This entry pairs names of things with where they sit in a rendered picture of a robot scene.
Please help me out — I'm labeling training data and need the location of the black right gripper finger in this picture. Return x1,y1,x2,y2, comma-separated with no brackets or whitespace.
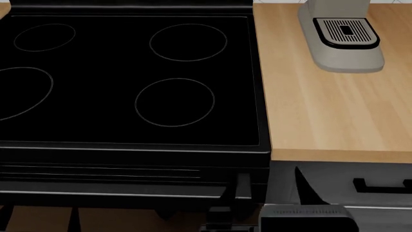
294,166,330,206

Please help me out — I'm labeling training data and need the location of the black drawer pull handle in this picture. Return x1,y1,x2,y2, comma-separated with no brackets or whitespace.
353,177,412,194

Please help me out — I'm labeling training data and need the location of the black slotted drip tray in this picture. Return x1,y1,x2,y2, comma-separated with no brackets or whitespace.
312,17,381,50

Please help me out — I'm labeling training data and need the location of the black electric glass-top stove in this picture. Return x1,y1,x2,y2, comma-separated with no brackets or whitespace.
0,0,273,220

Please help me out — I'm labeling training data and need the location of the grey cabinet drawer front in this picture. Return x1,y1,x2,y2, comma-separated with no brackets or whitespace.
269,159,412,209

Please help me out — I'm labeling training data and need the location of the grey coffee machine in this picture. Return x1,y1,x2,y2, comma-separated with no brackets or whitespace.
296,0,386,73

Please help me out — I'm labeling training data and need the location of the grey lower cabinet front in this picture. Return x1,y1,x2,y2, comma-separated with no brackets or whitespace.
342,205,412,232

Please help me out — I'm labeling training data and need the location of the black oven door handle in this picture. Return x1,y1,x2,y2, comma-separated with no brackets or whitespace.
0,173,252,201

